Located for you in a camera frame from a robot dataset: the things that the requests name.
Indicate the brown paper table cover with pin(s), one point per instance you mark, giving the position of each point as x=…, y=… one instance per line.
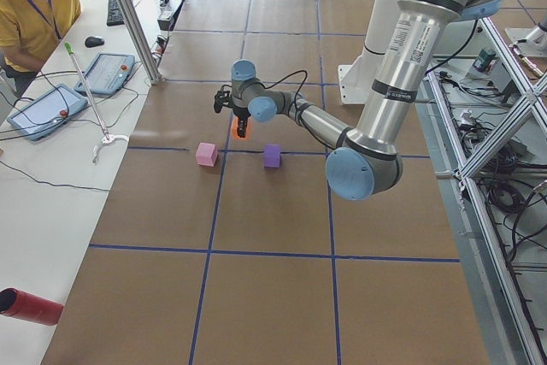
x=273, y=211

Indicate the black computer mouse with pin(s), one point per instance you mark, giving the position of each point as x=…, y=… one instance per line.
x=93, y=41

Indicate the black keyboard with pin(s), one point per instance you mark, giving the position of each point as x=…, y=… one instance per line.
x=114, y=14

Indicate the aluminium frame post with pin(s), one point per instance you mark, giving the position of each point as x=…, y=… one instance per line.
x=139, y=40

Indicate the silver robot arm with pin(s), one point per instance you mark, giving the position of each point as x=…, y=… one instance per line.
x=401, y=39

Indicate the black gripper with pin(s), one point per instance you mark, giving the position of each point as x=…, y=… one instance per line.
x=240, y=114

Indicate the pink foam block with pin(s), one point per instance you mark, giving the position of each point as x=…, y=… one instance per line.
x=206, y=154

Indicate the far blue teach pendant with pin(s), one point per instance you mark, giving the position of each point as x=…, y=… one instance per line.
x=108, y=72

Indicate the person in yellow shirt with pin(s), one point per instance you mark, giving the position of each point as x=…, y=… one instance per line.
x=30, y=33

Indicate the red cylinder bottle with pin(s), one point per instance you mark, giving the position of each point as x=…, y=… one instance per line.
x=28, y=307

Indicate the blue teach pendant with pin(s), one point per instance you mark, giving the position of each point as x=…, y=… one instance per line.
x=45, y=114
x=108, y=72

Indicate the purple foam block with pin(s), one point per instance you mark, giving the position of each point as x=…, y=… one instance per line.
x=272, y=156

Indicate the orange foam block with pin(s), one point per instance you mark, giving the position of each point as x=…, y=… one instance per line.
x=249, y=129

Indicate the reacher grabber stick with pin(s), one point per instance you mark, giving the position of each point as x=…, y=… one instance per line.
x=108, y=138

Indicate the near blue teach pendant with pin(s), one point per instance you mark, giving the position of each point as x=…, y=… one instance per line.
x=45, y=114

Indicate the blue tape grid lines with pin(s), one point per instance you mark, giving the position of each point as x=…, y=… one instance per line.
x=209, y=249

